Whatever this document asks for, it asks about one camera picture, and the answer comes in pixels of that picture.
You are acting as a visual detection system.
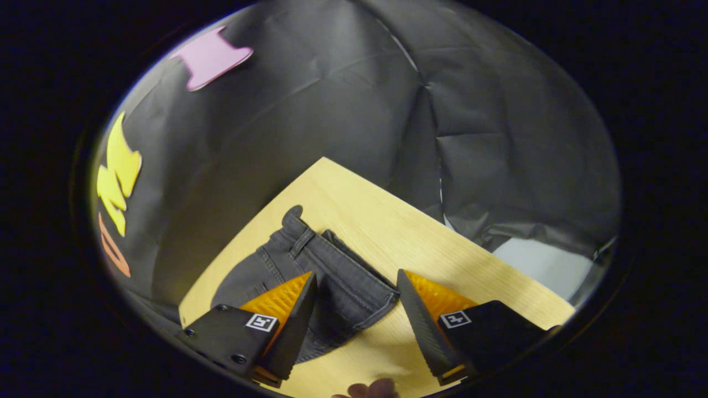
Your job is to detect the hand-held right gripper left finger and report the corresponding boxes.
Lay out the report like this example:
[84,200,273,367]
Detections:
[176,271,318,389]

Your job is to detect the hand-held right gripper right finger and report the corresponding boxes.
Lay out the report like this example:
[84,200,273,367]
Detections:
[397,269,560,386]

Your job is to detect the dark grey jeans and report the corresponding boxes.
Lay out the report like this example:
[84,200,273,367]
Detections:
[210,205,400,364]

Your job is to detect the black backdrop cloth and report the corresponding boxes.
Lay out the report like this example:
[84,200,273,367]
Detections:
[91,0,623,327]

